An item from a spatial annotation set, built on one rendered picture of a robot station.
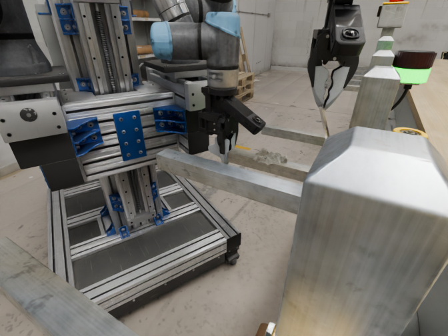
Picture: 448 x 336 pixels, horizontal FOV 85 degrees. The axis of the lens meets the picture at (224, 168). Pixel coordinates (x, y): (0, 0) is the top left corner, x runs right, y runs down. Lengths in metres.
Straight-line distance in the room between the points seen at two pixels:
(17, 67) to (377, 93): 0.82
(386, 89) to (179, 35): 0.42
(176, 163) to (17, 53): 0.59
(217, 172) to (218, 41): 0.31
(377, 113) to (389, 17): 0.75
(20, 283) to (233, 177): 0.25
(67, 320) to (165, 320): 1.11
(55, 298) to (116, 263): 1.06
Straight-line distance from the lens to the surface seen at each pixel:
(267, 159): 0.61
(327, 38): 0.54
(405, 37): 8.32
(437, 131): 0.90
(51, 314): 0.25
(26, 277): 0.29
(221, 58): 0.58
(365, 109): 0.32
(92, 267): 1.34
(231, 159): 0.66
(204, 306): 1.35
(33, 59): 0.90
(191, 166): 0.39
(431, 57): 0.56
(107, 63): 1.03
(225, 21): 0.58
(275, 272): 1.48
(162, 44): 0.60
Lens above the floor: 1.15
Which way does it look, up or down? 29 degrees down
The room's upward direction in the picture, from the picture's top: straight up
